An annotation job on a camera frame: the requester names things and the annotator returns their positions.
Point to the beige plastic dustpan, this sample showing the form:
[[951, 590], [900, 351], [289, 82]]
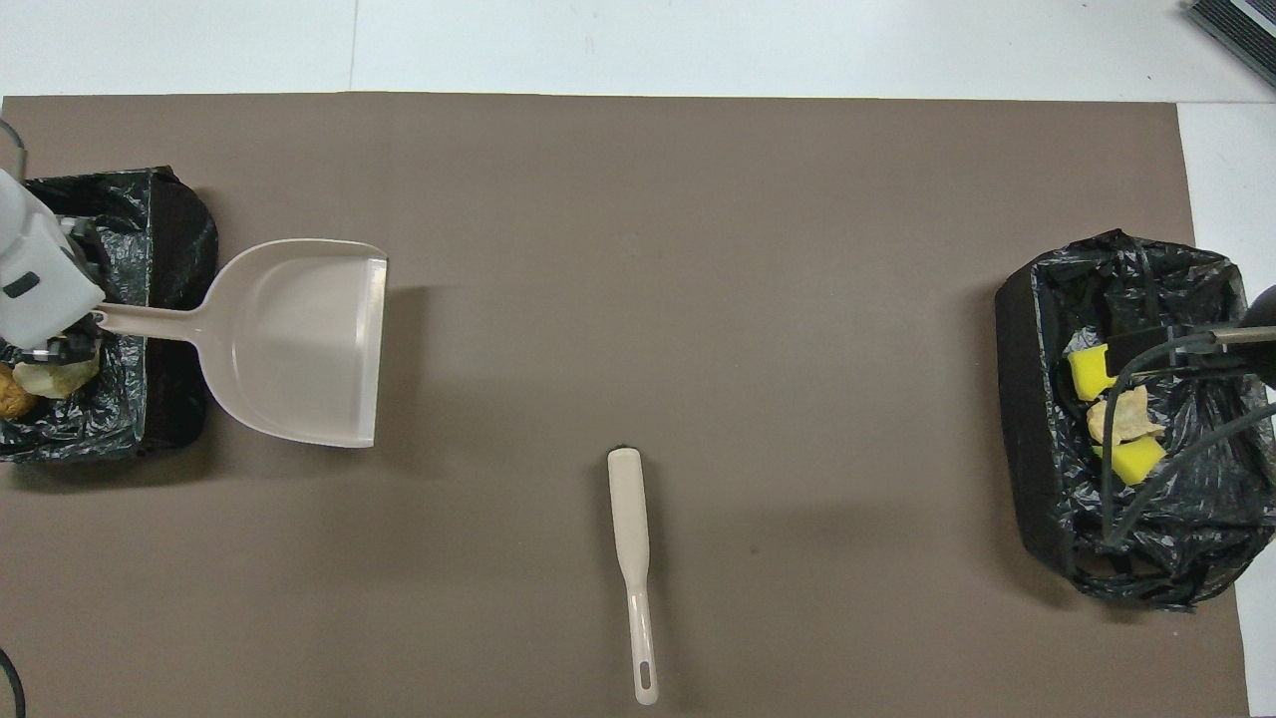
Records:
[[299, 339]]

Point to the brown table mat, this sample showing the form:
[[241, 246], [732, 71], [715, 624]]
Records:
[[698, 249]]

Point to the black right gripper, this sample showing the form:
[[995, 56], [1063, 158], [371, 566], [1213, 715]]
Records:
[[1261, 339]]

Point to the box wrapped in black bag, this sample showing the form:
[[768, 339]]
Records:
[[169, 239]]

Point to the dark ribbed device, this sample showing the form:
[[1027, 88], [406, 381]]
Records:
[[1236, 30]]

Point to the open bin with black bag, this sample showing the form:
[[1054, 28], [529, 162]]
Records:
[[1206, 519]]

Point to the beige hand brush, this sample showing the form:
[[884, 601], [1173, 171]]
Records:
[[629, 519]]

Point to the oval brown bread roll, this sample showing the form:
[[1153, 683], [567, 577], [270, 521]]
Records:
[[12, 394]]

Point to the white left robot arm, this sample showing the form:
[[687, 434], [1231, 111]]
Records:
[[35, 269]]

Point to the small yellow sponge piece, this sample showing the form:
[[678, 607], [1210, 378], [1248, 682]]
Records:
[[1136, 461]]

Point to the large yellow sponge piece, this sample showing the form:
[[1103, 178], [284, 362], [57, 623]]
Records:
[[1089, 374]]

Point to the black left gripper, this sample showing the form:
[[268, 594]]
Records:
[[60, 349]]

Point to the pale bread chunk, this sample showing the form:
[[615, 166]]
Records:
[[55, 377]]

